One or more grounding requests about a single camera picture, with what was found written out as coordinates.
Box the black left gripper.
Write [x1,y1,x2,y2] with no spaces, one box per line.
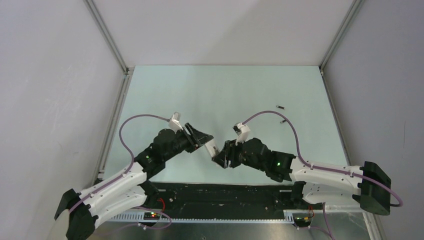
[163,122,213,162]

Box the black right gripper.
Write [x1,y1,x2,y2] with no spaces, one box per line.
[212,136,266,172]

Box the white remote control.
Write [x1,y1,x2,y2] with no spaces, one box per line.
[204,139,221,159]

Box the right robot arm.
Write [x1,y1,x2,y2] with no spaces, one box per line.
[206,138,391,216]

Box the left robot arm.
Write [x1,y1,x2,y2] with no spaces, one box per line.
[48,123,214,240]

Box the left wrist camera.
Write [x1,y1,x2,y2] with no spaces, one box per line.
[168,111,184,133]

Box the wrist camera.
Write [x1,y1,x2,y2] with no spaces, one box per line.
[233,122,251,146]
[168,111,184,133]

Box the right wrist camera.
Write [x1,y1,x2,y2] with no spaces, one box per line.
[233,122,251,146]

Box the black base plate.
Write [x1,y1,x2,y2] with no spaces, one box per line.
[106,182,323,217]

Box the white cable duct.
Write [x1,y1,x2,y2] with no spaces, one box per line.
[108,211,294,224]

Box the aluminium frame rail left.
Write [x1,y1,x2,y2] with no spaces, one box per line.
[84,0,131,182]

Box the aluminium frame rail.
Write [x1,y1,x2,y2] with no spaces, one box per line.
[318,0,387,240]
[84,0,131,182]

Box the aluminium frame rail right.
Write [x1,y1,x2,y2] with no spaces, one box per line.
[318,0,387,240]

